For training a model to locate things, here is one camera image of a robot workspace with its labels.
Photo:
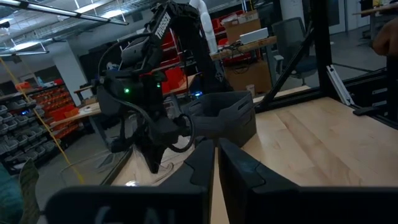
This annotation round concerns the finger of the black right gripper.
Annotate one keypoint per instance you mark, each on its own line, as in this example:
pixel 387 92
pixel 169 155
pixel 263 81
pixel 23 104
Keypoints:
pixel 155 157

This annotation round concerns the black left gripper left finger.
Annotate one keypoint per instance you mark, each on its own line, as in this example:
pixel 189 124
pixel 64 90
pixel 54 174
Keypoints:
pixel 199 168

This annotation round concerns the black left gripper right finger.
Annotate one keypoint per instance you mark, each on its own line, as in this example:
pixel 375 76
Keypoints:
pixel 239 174

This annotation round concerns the dark grey plastic basket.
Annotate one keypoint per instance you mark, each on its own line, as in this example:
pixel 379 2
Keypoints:
pixel 236 130
pixel 224 102

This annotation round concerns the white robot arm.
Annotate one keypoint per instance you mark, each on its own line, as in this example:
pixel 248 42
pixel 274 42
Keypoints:
pixel 206 21

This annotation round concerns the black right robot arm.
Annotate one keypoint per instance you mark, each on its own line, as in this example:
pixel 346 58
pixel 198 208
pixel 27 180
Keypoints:
pixel 183 21

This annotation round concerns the red bin shelf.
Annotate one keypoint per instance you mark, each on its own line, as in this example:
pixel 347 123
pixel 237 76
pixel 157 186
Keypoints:
pixel 174 77

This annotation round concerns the shelf with grey bins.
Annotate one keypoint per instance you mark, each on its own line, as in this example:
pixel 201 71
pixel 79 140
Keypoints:
pixel 21 130

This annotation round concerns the wooden workbench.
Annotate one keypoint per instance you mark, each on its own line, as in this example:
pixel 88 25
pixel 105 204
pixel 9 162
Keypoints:
pixel 77 113

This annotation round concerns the white cup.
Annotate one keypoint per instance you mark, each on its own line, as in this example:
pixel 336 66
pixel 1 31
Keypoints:
pixel 250 90

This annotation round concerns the wooden desk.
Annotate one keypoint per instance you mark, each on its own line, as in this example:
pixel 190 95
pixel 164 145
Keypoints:
pixel 248 46

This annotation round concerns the green snake plant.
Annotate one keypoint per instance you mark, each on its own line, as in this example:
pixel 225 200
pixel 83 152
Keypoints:
pixel 29 186

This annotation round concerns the brown cardboard box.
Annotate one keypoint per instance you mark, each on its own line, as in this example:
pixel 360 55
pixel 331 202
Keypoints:
pixel 242 26

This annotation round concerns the white box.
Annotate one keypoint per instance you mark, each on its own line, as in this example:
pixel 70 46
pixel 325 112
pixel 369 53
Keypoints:
pixel 253 35

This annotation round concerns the grey office chair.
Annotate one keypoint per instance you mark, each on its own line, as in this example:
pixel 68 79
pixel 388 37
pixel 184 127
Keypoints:
pixel 292 40

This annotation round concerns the teal fabric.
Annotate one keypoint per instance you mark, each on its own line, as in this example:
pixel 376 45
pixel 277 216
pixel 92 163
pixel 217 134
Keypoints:
pixel 9 196

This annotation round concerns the person's hand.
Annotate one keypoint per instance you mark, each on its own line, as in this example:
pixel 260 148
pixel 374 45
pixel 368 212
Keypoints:
pixel 387 37

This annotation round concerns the black diagonal frame brace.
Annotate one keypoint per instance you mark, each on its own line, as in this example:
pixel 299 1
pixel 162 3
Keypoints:
pixel 286 71

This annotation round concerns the black overhead frame bar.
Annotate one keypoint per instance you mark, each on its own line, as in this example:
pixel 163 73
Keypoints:
pixel 62 12

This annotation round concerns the aluminium bracket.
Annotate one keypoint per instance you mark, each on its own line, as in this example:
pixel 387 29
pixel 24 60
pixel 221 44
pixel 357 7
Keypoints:
pixel 340 85

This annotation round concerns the black frame post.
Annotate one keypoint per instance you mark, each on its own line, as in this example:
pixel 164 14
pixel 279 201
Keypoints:
pixel 321 43

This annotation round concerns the black metal frame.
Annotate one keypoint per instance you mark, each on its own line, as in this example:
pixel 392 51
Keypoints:
pixel 373 93

